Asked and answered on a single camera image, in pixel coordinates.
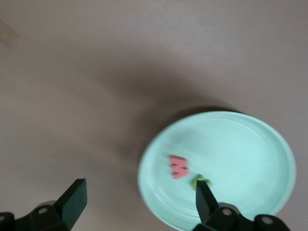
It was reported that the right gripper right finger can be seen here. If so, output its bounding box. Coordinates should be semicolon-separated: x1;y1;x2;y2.
192;180;292;231

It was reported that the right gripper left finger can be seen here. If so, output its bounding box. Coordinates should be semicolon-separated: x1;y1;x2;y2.
0;178;88;231

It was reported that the green foam letter n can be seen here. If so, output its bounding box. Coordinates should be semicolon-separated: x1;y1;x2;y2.
191;174;212;191

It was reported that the red foam letter w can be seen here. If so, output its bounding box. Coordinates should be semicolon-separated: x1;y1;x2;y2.
167;155;190;180

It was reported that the green plate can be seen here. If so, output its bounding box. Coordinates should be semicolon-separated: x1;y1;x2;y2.
137;111;296;231

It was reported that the brown tape patch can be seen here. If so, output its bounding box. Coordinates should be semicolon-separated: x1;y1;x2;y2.
0;18;19;50

